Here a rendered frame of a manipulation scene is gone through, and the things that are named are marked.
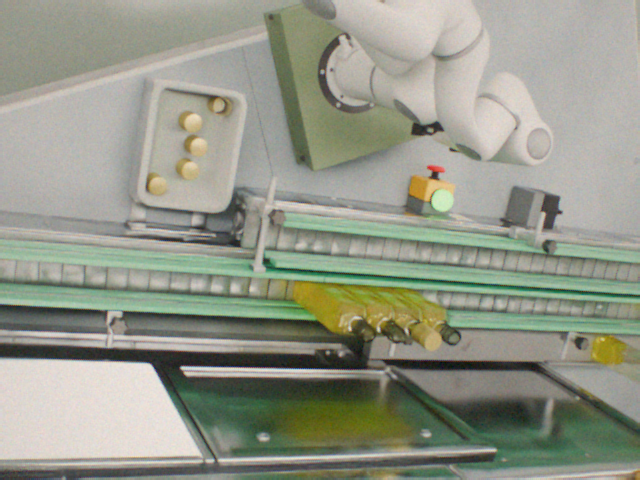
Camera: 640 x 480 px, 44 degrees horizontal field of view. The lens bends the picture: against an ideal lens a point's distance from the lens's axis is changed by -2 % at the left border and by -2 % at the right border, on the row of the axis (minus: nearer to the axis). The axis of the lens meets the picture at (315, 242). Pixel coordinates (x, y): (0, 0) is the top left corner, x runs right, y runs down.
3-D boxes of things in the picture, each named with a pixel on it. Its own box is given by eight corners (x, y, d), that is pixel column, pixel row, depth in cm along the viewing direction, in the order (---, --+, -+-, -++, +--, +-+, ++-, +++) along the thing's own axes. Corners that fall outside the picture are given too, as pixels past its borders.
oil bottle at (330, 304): (290, 298, 155) (338, 339, 136) (296, 270, 154) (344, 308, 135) (317, 299, 157) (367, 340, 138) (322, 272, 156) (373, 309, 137)
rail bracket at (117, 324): (90, 329, 141) (102, 359, 129) (94, 292, 139) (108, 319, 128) (112, 330, 142) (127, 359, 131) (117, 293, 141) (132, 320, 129)
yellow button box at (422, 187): (404, 205, 175) (421, 213, 168) (411, 171, 173) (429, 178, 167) (430, 208, 178) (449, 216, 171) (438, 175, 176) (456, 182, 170)
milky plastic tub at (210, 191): (126, 194, 149) (136, 204, 142) (145, 74, 145) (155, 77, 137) (215, 204, 157) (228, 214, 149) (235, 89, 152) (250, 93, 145)
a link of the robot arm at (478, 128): (448, 7, 116) (499, 99, 131) (397, 74, 114) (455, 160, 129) (493, 16, 110) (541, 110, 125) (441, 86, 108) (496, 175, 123)
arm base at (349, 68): (309, 40, 147) (344, 46, 133) (367, 12, 149) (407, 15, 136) (339, 116, 153) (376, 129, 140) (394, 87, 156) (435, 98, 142)
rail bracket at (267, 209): (236, 258, 147) (259, 279, 137) (252, 168, 144) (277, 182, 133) (251, 259, 149) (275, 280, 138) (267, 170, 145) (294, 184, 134)
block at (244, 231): (225, 238, 153) (237, 248, 147) (234, 190, 151) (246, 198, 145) (243, 240, 155) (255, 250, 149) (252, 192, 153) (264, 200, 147)
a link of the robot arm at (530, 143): (484, 113, 119) (519, 65, 120) (444, 112, 128) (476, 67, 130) (541, 177, 126) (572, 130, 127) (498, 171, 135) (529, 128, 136)
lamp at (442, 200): (427, 208, 169) (435, 211, 166) (432, 187, 168) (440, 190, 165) (445, 210, 170) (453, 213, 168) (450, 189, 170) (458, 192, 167)
